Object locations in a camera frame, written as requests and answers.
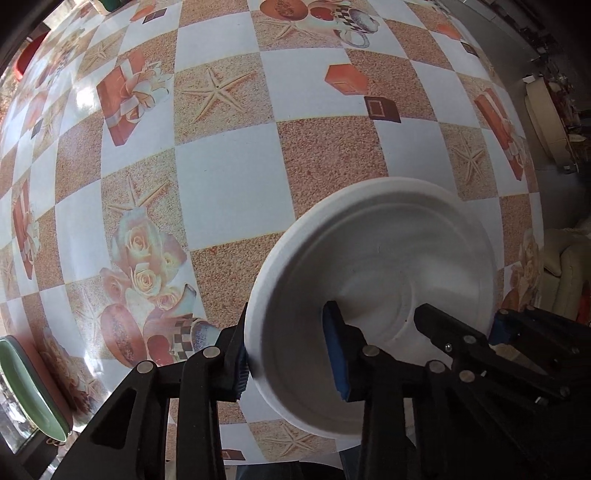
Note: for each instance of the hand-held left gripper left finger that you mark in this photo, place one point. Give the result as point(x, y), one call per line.
point(241, 374)

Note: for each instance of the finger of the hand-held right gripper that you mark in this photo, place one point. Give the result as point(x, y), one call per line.
point(497, 330)
point(438, 325)

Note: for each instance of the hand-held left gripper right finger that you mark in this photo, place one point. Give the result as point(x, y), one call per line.
point(333, 355)

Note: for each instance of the white paper bowl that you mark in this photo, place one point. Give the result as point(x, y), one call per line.
point(392, 240)

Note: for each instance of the green square plate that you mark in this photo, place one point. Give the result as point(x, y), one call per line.
point(27, 387)

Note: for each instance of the cream sofa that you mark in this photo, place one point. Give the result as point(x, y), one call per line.
point(572, 272)

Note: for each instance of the checkered printed tablecloth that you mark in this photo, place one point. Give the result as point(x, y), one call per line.
point(231, 161)

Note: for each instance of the round cream cabinet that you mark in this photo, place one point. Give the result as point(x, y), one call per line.
point(545, 120)

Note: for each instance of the green and white dish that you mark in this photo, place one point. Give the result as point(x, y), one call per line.
point(108, 4)

